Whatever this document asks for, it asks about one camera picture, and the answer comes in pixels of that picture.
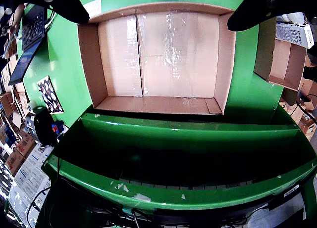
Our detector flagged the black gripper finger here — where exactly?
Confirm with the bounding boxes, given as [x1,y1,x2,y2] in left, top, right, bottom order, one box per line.
[0,0,90,25]
[227,0,317,32]

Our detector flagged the brown cardboard box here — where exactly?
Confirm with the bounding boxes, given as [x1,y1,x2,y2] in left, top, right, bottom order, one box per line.
[254,17,308,92]

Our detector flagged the shallow cardboard tray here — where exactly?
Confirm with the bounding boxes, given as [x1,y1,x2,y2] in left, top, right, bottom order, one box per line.
[77,1,236,115]

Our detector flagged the stacked cardboard boxes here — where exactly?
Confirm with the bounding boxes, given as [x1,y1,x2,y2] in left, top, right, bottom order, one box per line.
[0,40,37,177]

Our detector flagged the white scribbled paper sticker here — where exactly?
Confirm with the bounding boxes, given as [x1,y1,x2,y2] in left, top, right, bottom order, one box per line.
[83,0,103,16]

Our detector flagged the black keyboard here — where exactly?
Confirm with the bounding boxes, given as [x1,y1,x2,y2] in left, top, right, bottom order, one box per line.
[21,5,46,51]

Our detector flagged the cow print carton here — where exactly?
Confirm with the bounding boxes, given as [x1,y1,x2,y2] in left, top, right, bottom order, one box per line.
[276,22,315,49]

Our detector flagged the black white patterned card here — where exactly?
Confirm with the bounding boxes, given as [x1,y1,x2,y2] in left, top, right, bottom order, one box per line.
[37,75,64,114]

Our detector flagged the black handheld barcode scanner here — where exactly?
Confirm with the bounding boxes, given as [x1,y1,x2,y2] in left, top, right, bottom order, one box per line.
[26,106,59,147]

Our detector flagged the red and blue object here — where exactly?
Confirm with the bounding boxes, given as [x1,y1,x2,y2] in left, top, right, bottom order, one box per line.
[51,120,65,135]

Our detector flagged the white printed paper sheet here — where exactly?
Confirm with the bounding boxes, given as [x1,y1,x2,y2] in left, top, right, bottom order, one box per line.
[8,145,54,228]

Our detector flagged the black power adapter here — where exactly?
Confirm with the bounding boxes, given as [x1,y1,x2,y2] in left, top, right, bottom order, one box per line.
[266,183,308,211]

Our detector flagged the black cable bundle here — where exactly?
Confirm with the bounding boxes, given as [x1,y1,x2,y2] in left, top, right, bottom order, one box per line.
[48,176,248,228]

